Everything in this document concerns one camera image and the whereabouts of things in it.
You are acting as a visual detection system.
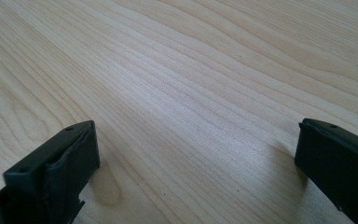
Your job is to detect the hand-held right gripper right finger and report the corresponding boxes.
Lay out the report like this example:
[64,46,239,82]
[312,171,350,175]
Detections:
[294,118,358,224]

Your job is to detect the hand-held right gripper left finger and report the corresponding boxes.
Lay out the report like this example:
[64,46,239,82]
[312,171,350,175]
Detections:
[0,119,102,224]

